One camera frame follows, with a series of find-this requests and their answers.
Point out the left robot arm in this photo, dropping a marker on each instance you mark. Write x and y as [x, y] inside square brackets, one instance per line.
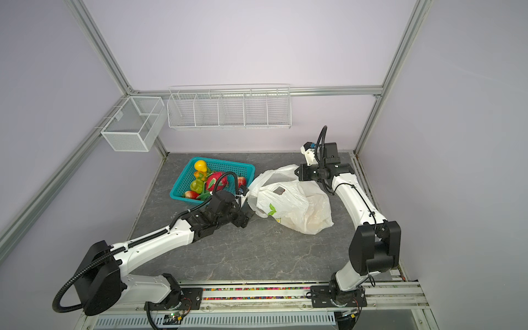
[104, 277]

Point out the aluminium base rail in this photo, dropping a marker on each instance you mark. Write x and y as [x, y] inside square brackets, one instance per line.
[269, 306]

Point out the white mesh box basket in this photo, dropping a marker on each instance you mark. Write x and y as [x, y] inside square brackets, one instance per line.
[136, 124]

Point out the orange fake fruit with leaves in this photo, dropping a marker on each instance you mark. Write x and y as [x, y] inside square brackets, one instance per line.
[202, 175]

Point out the white plastic bag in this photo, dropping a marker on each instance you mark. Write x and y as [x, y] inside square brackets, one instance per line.
[298, 205]

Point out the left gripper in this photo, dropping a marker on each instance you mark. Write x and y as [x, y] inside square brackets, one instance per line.
[243, 218]

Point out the white wire shelf basket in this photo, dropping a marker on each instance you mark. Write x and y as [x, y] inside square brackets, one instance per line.
[237, 106]

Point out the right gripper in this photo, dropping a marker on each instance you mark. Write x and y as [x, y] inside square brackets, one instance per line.
[304, 175]

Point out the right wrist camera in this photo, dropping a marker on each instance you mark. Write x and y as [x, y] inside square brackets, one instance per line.
[308, 150]

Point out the teal plastic basket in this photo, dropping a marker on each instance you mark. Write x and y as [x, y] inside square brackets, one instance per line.
[186, 177]

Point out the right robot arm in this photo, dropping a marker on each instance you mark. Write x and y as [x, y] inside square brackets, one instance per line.
[375, 247]

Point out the yellow fake lemon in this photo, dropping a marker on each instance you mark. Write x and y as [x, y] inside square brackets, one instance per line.
[201, 166]

